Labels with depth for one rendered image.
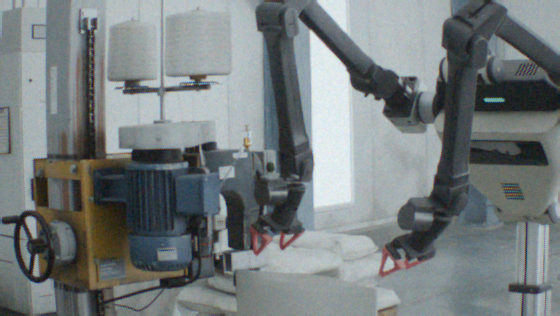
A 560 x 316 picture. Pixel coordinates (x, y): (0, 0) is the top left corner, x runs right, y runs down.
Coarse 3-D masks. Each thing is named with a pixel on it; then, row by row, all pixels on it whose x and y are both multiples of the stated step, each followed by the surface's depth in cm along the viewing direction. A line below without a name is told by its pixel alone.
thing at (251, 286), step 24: (240, 288) 252; (264, 288) 239; (288, 288) 231; (312, 288) 228; (336, 288) 225; (360, 288) 223; (240, 312) 252; (264, 312) 240; (288, 312) 232; (312, 312) 228; (336, 312) 226; (360, 312) 223
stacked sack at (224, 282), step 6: (216, 276) 550; (222, 276) 547; (228, 276) 544; (192, 282) 567; (198, 282) 564; (204, 282) 558; (210, 282) 553; (216, 282) 549; (222, 282) 546; (228, 282) 541; (222, 288) 546; (228, 288) 542; (234, 288) 538
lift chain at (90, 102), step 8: (88, 32) 224; (88, 40) 223; (88, 48) 223; (88, 56) 224; (88, 64) 224; (88, 72) 224; (88, 80) 224; (88, 88) 224; (88, 96) 224; (88, 104) 224; (88, 112) 224; (88, 120) 224; (88, 128) 225; (88, 136) 225; (88, 144) 225; (88, 152) 225; (96, 296) 227; (96, 312) 227; (104, 312) 228
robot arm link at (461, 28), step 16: (480, 0) 185; (464, 16) 185; (480, 16) 182; (496, 16) 182; (512, 16) 187; (448, 32) 186; (464, 32) 182; (480, 32) 182; (496, 32) 185; (512, 32) 188; (528, 32) 191; (464, 48) 182; (528, 48) 193; (544, 48) 195; (544, 64) 198
